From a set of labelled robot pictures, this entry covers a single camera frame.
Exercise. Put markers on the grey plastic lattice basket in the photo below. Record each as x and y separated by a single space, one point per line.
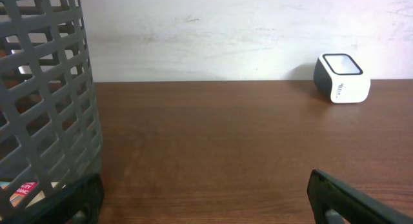
50 127

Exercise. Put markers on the cream wet wipes pack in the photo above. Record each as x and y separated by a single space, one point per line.
23 191

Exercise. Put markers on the white barcode scanner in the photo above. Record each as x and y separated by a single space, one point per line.
341 79

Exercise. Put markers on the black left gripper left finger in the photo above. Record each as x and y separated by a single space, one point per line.
79 202

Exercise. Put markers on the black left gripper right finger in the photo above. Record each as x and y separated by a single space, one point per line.
333 201

